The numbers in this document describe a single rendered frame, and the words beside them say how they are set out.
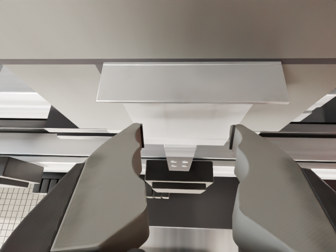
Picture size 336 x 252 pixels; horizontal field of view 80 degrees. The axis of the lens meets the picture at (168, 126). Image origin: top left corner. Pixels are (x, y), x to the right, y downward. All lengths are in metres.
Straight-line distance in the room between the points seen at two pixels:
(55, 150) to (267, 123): 0.42
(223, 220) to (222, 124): 0.55
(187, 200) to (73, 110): 0.57
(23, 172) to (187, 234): 0.40
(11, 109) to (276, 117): 0.27
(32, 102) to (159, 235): 0.18
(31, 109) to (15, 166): 0.24
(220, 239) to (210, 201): 0.51
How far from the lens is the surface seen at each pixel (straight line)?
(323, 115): 0.72
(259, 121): 0.17
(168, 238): 0.19
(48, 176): 0.68
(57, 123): 0.22
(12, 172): 0.49
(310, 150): 0.50
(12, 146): 0.56
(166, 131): 0.18
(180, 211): 0.69
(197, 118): 0.15
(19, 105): 0.28
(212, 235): 0.19
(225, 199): 0.71
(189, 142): 0.21
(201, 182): 0.37
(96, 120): 0.18
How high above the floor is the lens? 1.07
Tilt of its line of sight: 22 degrees down
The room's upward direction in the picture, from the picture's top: 178 degrees counter-clockwise
